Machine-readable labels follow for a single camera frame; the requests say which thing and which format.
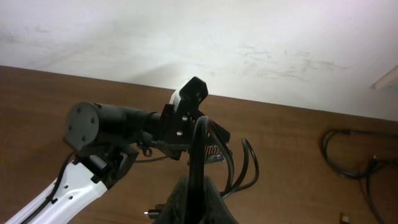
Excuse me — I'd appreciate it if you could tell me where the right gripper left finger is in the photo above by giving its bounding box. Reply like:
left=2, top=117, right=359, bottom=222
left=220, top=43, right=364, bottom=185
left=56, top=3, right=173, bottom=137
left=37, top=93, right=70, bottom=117
left=154, top=177, right=188, bottom=224

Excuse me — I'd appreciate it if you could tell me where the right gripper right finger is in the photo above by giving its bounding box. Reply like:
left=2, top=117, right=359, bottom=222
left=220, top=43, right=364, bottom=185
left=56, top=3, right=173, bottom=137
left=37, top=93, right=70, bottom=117
left=201, top=177, right=238, bottom=224

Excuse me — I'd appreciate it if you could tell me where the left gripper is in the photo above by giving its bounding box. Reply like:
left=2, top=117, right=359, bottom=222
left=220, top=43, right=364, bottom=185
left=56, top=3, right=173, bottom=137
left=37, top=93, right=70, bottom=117
left=160, top=76, right=231, bottom=164

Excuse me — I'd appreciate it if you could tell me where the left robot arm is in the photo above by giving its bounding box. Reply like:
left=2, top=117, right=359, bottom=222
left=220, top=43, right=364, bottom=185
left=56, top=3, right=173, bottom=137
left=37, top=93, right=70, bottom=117
left=10, top=77, right=235, bottom=223

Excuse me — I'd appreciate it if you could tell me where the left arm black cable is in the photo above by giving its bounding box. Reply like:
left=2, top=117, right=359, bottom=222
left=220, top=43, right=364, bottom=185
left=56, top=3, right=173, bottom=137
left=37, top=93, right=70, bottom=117
left=20, top=151, right=77, bottom=224

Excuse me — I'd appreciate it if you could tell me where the white wall socket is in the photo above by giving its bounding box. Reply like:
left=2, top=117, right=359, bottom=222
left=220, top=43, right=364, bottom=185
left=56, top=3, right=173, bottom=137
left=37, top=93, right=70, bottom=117
left=370, top=65, right=397, bottom=90

